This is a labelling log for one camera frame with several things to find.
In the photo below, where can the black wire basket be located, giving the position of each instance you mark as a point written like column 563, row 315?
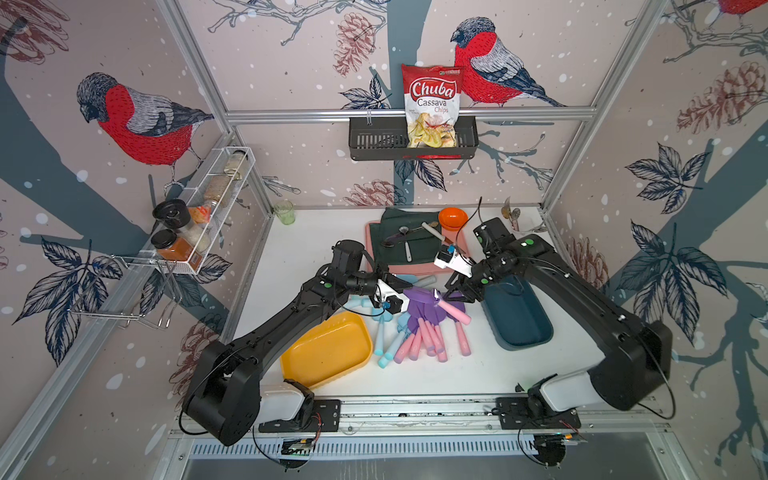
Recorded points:
column 386, row 138

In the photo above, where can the white wire spice rack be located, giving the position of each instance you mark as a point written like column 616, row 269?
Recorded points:
column 209, row 203

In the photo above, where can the teal storage box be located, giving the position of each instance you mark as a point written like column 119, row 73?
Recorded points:
column 515, row 315

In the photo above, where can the purple shovel pink handle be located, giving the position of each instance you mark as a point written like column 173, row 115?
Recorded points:
column 434, row 298
column 426, row 318
column 407, row 330
column 461, row 339

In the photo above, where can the white handled knife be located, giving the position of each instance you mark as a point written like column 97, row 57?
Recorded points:
column 432, row 230

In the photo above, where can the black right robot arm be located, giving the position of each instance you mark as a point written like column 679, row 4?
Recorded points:
column 636, row 355

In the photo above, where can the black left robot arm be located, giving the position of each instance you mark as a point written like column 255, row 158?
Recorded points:
column 224, row 396

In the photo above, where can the orange spice jar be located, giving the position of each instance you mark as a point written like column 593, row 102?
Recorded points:
column 170, row 246

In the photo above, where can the orange bowl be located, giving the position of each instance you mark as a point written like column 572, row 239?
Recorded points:
column 452, row 219

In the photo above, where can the dark green cloth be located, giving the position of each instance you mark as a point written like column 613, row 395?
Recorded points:
column 393, row 218

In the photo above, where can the pink cutting board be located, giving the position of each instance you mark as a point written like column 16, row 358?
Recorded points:
column 423, row 253

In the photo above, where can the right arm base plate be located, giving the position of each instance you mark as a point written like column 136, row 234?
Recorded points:
column 521, row 412

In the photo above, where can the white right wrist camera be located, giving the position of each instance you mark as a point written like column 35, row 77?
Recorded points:
column 450, row 256

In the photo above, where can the dark metal spoon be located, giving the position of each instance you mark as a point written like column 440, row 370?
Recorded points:
column 415, row 234

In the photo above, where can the small green glass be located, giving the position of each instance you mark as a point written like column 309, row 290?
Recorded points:
column 284, row 210

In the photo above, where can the clear cup with utensils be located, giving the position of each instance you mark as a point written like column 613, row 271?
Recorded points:
column 513, row 214

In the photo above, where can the Chuba cassava chips bag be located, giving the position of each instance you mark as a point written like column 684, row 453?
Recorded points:
column 431, row 105

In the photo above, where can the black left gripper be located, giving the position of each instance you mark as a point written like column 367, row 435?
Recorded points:
column 389, row 279

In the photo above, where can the black lid spice jar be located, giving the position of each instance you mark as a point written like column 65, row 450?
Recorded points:
column 174, row 214

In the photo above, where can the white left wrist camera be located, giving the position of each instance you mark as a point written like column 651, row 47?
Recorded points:
column 393, row 304

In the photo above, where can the white handled small spoon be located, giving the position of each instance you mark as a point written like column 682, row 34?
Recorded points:
column 405, row 231

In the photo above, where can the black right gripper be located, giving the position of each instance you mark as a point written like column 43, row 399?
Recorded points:
column 462, row 286

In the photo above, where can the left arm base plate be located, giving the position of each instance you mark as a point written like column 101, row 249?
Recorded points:
column 316, row 415

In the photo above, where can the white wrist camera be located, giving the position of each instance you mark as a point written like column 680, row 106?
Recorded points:
column 450, row 256
column 393, row 304

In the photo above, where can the yellow plastic tray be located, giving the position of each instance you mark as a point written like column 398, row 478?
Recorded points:
column 329, row 351

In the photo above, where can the light blue shovel white handle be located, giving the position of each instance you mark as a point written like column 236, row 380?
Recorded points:
column 422, row 282

